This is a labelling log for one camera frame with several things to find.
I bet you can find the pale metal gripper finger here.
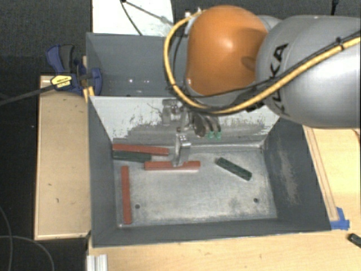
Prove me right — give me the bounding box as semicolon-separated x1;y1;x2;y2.
181;141;193;164
171;134;187;168

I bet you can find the pale wood flat board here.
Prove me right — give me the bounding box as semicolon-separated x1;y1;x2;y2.
33;75;93;241

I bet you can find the dark green flat block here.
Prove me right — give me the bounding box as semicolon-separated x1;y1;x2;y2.
215;157;253;182
112;150;153;164

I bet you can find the red-brown flat block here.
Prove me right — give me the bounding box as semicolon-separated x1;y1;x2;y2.
144;160;202;173
112;143;171;156
120;165;134;226

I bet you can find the grey metal bin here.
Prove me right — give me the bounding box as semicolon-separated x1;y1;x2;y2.
85;32;332;248

